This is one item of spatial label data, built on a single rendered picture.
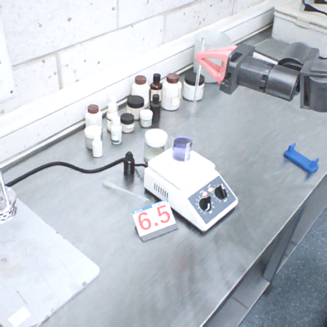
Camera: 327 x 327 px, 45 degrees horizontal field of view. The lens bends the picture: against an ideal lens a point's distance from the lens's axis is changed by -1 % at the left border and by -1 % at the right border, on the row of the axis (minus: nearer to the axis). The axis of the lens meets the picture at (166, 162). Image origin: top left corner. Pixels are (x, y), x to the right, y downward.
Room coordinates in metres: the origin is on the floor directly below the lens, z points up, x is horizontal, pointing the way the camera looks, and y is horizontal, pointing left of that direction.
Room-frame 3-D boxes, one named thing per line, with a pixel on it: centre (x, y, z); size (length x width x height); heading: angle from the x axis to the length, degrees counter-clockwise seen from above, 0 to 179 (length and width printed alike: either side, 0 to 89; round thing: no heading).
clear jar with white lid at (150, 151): (0.83, 0.03, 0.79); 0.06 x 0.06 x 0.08
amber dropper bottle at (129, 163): (0.76, 0.09, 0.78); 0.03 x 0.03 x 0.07
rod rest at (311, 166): (0.88, -0.38, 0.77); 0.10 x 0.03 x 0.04; 42
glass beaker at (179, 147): (0.74, -0.03, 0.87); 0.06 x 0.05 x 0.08; 129
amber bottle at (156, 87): (1.12, 0.06, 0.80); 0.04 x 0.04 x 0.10
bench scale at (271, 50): (1.51, -0.43, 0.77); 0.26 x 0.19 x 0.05; 49
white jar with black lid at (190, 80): (1.18, -0.07, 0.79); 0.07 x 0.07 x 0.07
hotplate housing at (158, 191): (0.70, -0.06, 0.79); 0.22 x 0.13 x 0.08; 50
